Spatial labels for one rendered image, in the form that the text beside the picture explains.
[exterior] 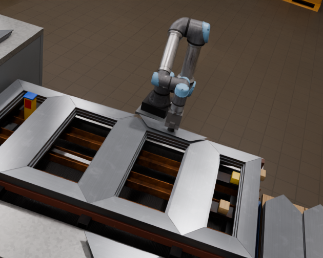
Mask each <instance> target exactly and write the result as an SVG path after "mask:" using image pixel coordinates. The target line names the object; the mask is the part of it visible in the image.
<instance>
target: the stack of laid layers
mask: <svg viewBox="0 0 323 258"><path fill-rule="evenodd" d="M26 93H27V91H24V90H23V91H22V92H21V93H20V94H19V95H17V96H16V97H15V98H14V99H13V100H12V101H11V102H10V103H9V104H8V105H6V106H5V107H4V108H3V109H2V110H1V111H0V121H1V120H2V119H3V118H4V117H5V116H6V115H7V114H8V113H10V112H11V111H12V110H13V109H14V108H15V107H16V106H17V105H18V104H19V103H20V102H21V101H22V100H23V99H24V97H23V96H24V95H25V94H26ZM46 99H47V98H46V97H43V96H40V95H37V97H36V102H37V103H40V104H42V103H43V102H44V101H45V100H46ZM74 105H75V104H74ZM75 106H76V105H75ZM76 115H77V116H80V117H83V118H86V119H89V120H92V121H95V122H98V123H101V124H105V125H108V126H111V127H114V126H115V124H116V123H117V121H118V120H122V119H128V118H134V116H131V117H126V118H122V119H116V118H113V117H109V116H106V115H103V114H99V113H96V112H92V111H89V110H86V109H82V108H79V107H77V106H76V107H75V109H74V110H73V111H72V112H71V113H70V115H69V116H68V117H67V118H66V119H65V121H64V122H63V123H62V124H61V125H60V127H59V128H58V129H57V130H56V131H55V133H54V134H53V135H52V136H51V138H50V139H49V140H48V141H47V142H46V144H45V145H44V146H43V147H42V148H41V150H40V151H39V152H38V153H37V154H36V156H35V157H34V158H33V159H32V160H31V162H30V163H29V164H28V165H27V166H28V167H31V168H35V167H36V165H37V164H38V162H39V161H40V160H41V159H42V157H43V156H44V155H45V154H46V152H47V151H48V150H49V149H50V147H51V146H52V145H53V144H54V142H55V141H56V140H57V139H58V137H59V136H60V135H61V134H62V132H63V131H64V130H65V129H66V127H67V126H68V125H69V124H70V122H71V121H72V120H73V119H74V117H75V116H76ZM138 119H139V120H140V122H141V123H142V124H143V126H144V127H145V128H146V129H147V130H146V132H145V134H144V136H143V138H142V140H141V142H140V144H139V146H138V148H137V150H136V152H135V154H134V156H133V158H132V160H131V163H130V165H129V167H128V169H127V171H126V173H125V175H124V177H123V179H122V181H121V183H120V185H119V187H118V189H117V191H116V193H115V195H114V196H116V197H119V195H120V193H121V191H122V188H123V186H124V184H125V182H126V180H127V178H128V176H129V174H130V172H131V170H132V168H133V166H134V164H135V161H136V159H137V157H138V155H139V153H140V151H141V149H142V147H143V145H144V143H145V141H146V139H150V140H153V141H156V142H159V143H162V144H166V145H169V146H172V147H175V148H178V149H181V150H184V151H185V153H184V156H183V159H182V162H181V165H180V168H179V171H178V174H177V177H176V180H175V183H174V186H173V189H172V192H171V195H170V199H169V202H168V205H167V208H166V211H165V213H166V214H168V211H169V208H170V204H171V201H172V198H173V195H174V192H175V189H176V186H177V183H178V180H179V176H180V173H181V170H182V167H183V164H184V161H185V158H186V155H187V152H188V149H189V146H190V144H192V143H196V142H200V141H205V139H200V140H195V141H187V140H184V139H182V138H179V137H176V136H173V135H170V134H167V133H164V132H161V131H159V130H156V129H153V128H151V127H148V126H147V125H146V123H145V122H144V121H143V119H140V118H138ZM112 129H113V128H112ZM112 129H111V131H112ZM111 131H110V132H111ZM109 134H110V133H109ZM109 134H108V135H109ZM107 137H108V136H107ZM107 137H106V138H107ZM105 140H106V139H105ZM105 140H104V142H105ZM104 142H103V143H104ZM102 145H103V144H102ZM102 145H101V146H102ZM99 150H100V148H99ZM99 150H98V151H99ZM98 151H97V153H98ZM97 153H96V154H97ZM95 156H96V155H95ZM95 156H94V158H95ZM94 158H93V159H94ZM93 159H92V161H93ZM92 161H91V162H92ZM219 163H224V164H227V165H230V166H233V167H236V168H239V169H240V176H239V184H238V191H237V199H236V206H235V214H234V221H233V229H232V236H233V237H237V230H238V221H239V213H240V205H241V196H242V191H243V183H244V174H245V166H246V163H245V162H243V161H240V160H237V159H233V158H230V157H227V156H224V155H221V154H220V155H219V160H218V164H217V169H216V174H215V179H214V183H213V188H212V193H211V198H210V203H209V208H208V212H207V217H206V222H205V227H207V222H208V217H209V212H210V207H211V203H212V198H213V193H214V187H215V183H216V178H217V173H218V168H219ZM90 164H91V163H90ZM90 164H89V166H90ZM89 166H88V167H89ZM88 167H87V169H88ZM87 169H86V170H87ZM85 172H86V171H85ZM85 172H84V174H85ZM84 174H83V175H84ZM83 175H82V177H83ZM82 177H81V178H82ZM0 180H3V181H6V182H9V183H12V184H15V185H17V186H20V187H23V188H26V189H29V190H32V191H35V192H38V193H40V194H43V195H46V196H49V197H52V198H55V199H58V200H61V201H64V202H66V203H69V204H72V205H75V206H78V207H81V208H84V209H87V210H90V211H92V212H95V213H99V214H102V215H104V216H107V217H110V218H113V219H116V220H118V221H121V222H124V223H127V224H130V225H133V226H136V227H139V228H142V229H144V230H147V231H150V232H153V233H156V234H159V235H162V236H165V237H168V238H170V239H173V240H176V241H179V242H182V243H185V244H188V245H191V246H193V247H196V248H199V249H202V250H205V251H208V252H211V253H214V254H217V255H220V256H223V257H226V258H247V257H244V256H241V255H238V254H235V253H232V252H229V251H226V250H223V249H220V248H217V247H214V246H211V245H208V244H206V243H203V242H200V241H197V240H194V239H191V238H188V237H186V236H183V235H180V234H177V233H174V232H171V231H168V230H165V229H162V228H159V227H156V226H153V225H150V224H148V223H145V222H142V221H139V220H136V219H133V218H130V217H127V216H124V215H122V214H119V213H116V212H113V211H110V210H107V209H104V208H101V207H98V206H95V205H93V204H90V203H87V202H84V201H81V200H78V199H75V198H72V197H69V196H66V195H64V194H61V193H58V192H55V191H52V190H49V189H46V188H43V187H40V186H37V185H35V184H32V183H29V182H26V181H23V180H20V179H17V178H14V177H11V176H9V175H6V174H2V173H0ZM80 180H81V179H80ZM80 180H79V182H80ZM79 182H78V183H79Z"/></svg>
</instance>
